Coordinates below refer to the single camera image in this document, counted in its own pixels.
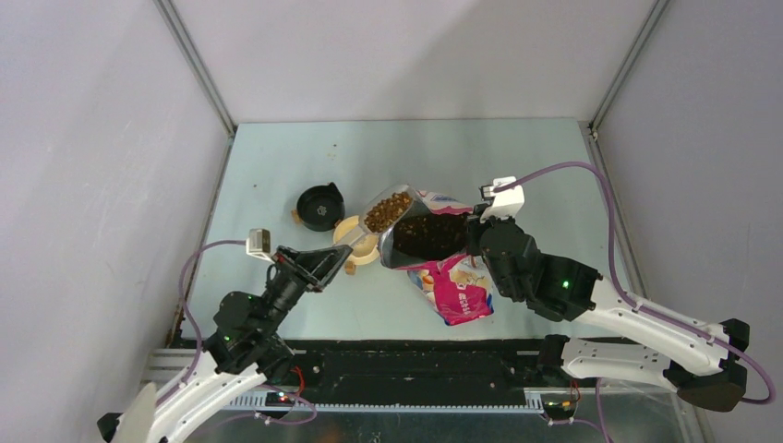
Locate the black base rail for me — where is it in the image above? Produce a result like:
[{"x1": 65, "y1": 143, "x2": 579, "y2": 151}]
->
[{"x1": 270, "y1": 339, "x2": 572, "y2": 407}]

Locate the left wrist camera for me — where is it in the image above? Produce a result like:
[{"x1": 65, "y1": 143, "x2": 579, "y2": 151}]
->
[{"x1": 246, "y1": 228, "x2": 273, "y2": 262}]

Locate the pink blue cat food bag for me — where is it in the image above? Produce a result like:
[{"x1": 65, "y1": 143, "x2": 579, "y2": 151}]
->
[{"x1": 359, "y1": 185, "x2": 494, "y2": 326}]

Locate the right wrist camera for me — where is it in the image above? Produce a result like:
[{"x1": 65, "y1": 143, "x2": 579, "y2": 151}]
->
[{"x1": 475, "y1": 176, "x2": 524, "y2": 223}]

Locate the cream cat-shaped pet bowl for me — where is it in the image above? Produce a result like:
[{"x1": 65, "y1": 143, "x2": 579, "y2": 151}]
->
[{"x1": 332, "y1": 215, "x2": 379, "y2": 267}]

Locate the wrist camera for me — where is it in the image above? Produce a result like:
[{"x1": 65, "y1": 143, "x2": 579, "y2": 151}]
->
[
  {"x1": 475, "y1": 176, "x2": 524, "y2": 223},
  {"x1": 246, "y1": 228, "x2": 273, "y2": 262}
]

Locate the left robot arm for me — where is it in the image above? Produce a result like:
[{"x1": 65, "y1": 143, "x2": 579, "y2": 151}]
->
[{"x1": 97, "y1": 239, "x2": 353, "y2": 442}]

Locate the brown pet food kibble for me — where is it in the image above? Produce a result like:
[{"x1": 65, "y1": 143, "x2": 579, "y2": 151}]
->
[{"x1": 365, "y1": 188, "x2": 473, "y2": 269}]

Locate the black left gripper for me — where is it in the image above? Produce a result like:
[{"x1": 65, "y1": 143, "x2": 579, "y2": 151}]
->
[{"x1": 258, "y1": 243, "x2": 353, "y2": 334}]

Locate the wooden bowl stand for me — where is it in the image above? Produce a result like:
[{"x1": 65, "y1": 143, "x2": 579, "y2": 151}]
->
[{"x1": 291, "y1": 210, "x2": 356, "y2": 275}]

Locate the black cat-shaped pet bowl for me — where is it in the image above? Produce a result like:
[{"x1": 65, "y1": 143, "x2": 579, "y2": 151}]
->
[{"x1": 295, "y1": 182, "x2": 345, "y2": 232}]

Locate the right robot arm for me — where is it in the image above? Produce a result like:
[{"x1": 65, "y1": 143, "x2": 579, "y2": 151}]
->
[{"x1": 466, "y1": 215, "x2": 750, "y2": 413}]

